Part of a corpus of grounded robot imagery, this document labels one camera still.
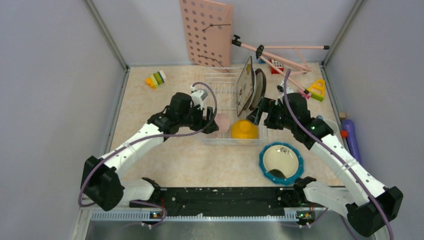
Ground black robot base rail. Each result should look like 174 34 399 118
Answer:
129 179 321 225

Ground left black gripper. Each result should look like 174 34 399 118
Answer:
178 102 218 134

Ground white wire dish rack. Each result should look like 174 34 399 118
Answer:
200 67 268 145

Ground white pink handled cup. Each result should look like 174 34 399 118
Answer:
214 113 231 134

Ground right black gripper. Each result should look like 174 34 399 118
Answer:
247 96 296 131

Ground purple handled tool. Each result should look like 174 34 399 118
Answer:
340 119 362 164

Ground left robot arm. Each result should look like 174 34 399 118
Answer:
80 89 219 211

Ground stacked colourful toy blocks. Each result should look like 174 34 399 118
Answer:
145 70 167 89

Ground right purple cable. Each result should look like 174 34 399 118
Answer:
283 68 395 240

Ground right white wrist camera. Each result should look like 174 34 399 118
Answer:
276 82 295 102

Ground pink pegboard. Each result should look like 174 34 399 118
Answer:
179 0 234 68

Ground orange yellow bowl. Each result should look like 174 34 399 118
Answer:
230 119 259 139

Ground square floral plate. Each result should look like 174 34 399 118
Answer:
236 56 253 117

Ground red white toy block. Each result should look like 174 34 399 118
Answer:
269 58 284 75

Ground white plate red characters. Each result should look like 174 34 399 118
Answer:
243 69 256 110

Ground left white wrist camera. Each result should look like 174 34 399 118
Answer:
190 85 208 110

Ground yellow green toy block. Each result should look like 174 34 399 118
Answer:
307 78 326 102

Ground dark red rimmed plate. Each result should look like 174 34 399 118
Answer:
248 68 267 111

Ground purple cable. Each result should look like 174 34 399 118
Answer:
283 68 395 240
77 81 219 229

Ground pink folding tripod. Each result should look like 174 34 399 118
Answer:
231 34 330 95

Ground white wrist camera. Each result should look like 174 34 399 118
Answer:
190 85 208 110
276 82 295 102

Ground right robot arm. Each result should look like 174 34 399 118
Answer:
247 93 404 240

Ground pink toy block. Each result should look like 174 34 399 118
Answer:
299 89 312 100

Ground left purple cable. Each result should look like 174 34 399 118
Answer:
77 81 219 229

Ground blue white mug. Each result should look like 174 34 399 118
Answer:
316 115 339 134

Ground blue rimmed bowl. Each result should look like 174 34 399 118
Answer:
258 141 305 186

